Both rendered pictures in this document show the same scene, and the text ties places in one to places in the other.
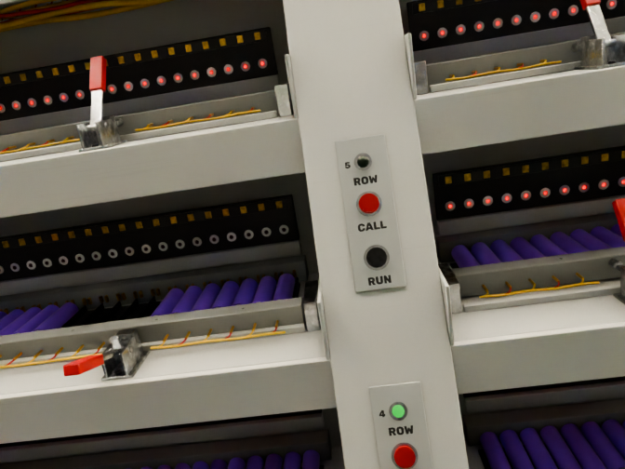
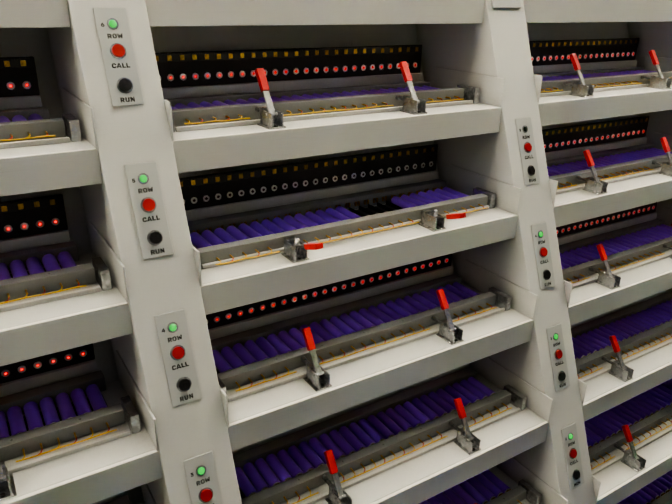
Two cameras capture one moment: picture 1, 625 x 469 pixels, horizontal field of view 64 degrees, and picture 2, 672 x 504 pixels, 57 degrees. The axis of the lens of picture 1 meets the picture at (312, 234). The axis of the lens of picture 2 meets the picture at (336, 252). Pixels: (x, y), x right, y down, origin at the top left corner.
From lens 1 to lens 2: 0.98 m
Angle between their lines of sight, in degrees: 36
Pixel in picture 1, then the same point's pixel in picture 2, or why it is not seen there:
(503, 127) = (560, 118)
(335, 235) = (517, 161)
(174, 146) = (456, 115)
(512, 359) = (567, 212)
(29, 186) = (393, 131)
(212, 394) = (476, 234)
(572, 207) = not seen: hidden behind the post
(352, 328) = (524, 200)
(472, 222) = not seen: hidden behind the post
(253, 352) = (481, 216)
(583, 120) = (580, 117)
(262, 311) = (474, 199)
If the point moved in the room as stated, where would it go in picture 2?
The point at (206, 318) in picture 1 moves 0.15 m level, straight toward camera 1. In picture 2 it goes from (453, 203) to (532, 192)
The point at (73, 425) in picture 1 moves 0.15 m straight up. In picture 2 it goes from (420, 255) to (405, 166)
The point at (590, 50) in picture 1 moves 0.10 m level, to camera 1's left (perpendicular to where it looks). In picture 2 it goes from (579, 88) to (549, 90)
